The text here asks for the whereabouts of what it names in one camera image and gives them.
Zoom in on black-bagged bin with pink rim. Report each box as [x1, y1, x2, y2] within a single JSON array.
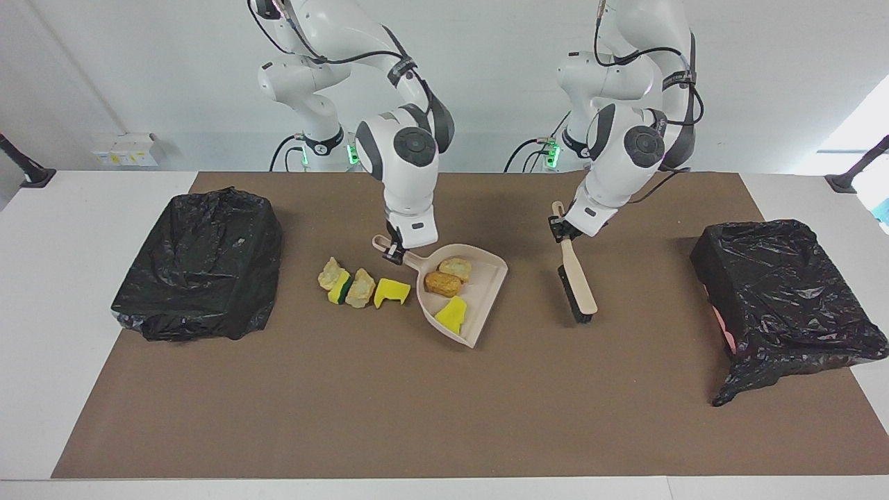
[[690, 219, 889, 408]]

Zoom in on brown oval sponge piece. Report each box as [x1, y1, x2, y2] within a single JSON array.
[[424, 272, 463, 298]]

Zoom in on arm gripper cable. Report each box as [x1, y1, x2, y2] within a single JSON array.
[[247, 0, 417, 88], [594, 0, 704, 206]]

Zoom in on right arm gripper cable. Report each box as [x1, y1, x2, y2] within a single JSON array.
[[247, 0, 417, 88]]

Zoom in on left arm gripper cable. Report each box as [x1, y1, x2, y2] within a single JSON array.
[[594, 0, 704, 206]]

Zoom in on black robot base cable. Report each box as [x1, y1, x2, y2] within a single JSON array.
[[269, 134, 306, 172], [504, 135, 556, 172]]

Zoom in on beige plastic dustpan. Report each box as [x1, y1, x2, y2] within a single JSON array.
[[372, 234, 508, 349]]

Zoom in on plain yellow sponge piece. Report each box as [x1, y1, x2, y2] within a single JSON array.
[[435, 296, 468, 334]]

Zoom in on brown table mat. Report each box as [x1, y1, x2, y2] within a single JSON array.
[[52, 172, 889, 478]]

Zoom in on white wall outlet box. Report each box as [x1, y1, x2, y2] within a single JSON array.
[[92, 133, 162, 166]]

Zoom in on yellow and green sponge piece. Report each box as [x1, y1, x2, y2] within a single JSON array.
[[328, 270, 353, 306]]

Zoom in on black camera stand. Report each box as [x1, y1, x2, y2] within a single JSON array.
[[0, 133, 56, 188], [825, 135, 889, 194]]

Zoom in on beige hand brush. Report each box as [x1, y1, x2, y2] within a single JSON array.
[[551, 201, 598, 325]]

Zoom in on notched yellow sponge piece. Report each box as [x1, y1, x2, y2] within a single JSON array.
[[374, 278, 412, 310]]

